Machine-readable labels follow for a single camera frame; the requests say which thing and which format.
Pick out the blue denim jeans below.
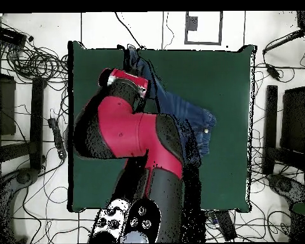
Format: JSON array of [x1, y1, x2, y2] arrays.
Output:
[[125, 44, 217, 158]]

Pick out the dark green table cloth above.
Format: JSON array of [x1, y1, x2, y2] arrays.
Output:
[[67, 40, 257, 213]]

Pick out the black power strip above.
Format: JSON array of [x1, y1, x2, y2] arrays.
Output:
[[47, 117, 67, 160]]

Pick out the black power adapter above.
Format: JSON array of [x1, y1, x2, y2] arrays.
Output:
[[265, 63, 281, 80]]

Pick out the grey stand foot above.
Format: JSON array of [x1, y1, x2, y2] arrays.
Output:
[[267, 173, 305, 207], [0, 168, 40, 243]]

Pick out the black rod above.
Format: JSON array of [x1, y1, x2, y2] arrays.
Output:
[[262, 28, 305, 55]]

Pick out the black floor bar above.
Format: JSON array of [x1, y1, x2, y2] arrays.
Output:
[[214, 210, 238, 241]]

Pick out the long black cable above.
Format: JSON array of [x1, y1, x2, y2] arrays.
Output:
[[114, 11, 145, 50]]

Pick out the black metal frame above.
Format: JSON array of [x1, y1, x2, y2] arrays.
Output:
[[0, 57, 46, 173], [262, 85, 305, 175]]

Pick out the black cable tangle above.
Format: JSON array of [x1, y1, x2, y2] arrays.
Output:
[[0, 37, 69, 85]]

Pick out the black network switch box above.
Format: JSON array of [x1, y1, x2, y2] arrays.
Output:
[[0, 25, 27, 47]]

